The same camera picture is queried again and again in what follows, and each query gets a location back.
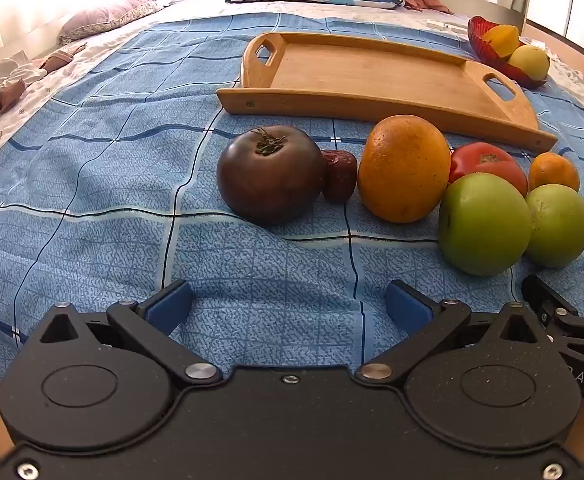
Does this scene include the crumpled white brown clothes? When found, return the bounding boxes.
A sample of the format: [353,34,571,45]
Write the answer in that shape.
[0,42,88,128]

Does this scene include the blue checked cloth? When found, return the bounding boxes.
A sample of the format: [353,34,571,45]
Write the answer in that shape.
[0,12,584,396]

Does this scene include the light bed sheet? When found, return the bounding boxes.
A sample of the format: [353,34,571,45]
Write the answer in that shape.
[0,0,584,181]

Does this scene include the large green apple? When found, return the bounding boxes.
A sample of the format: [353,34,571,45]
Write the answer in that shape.
[439,172,533,276]

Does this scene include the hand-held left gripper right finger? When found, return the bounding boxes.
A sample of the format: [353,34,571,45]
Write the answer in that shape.
[353,280,554,387]

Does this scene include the dried red date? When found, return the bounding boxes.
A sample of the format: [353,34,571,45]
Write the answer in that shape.
[320,149,359,204]

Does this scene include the purple floral pillow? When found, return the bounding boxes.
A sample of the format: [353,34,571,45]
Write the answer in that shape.
[58,0,183,45]

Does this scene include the red glass bowl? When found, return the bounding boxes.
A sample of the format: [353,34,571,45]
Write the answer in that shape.
[467,15,551,90]

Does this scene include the large orange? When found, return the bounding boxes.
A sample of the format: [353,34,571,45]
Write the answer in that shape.
[357,114,452,224]

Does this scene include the small orange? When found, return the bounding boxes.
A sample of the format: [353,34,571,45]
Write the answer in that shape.
[528,152,581,194]

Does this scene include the dark purple tomato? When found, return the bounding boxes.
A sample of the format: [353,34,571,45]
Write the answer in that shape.
[217,125,329,226]

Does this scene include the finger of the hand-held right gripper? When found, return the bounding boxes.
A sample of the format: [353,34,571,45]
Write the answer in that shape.
[521,274,581,334]

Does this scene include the yellow mango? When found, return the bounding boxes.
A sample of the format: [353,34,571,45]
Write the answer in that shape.
[508,45,551,82]

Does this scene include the small green apple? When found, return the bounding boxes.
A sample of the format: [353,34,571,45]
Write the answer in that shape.
[524,184,584,269]

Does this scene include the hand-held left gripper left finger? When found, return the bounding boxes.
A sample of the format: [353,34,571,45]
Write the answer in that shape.
[29,280,223,389]

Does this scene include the yellow starfruit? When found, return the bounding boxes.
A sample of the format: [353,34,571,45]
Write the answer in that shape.
[482,25,521,59]

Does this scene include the wooden tray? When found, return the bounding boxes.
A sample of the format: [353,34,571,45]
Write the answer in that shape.
[216,31,558,154]

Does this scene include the brown bed frame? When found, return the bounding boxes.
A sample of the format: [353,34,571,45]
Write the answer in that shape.
[422,0,584,72]

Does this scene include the red tomato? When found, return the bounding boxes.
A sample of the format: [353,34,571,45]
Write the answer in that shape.
[448,142,529,198]

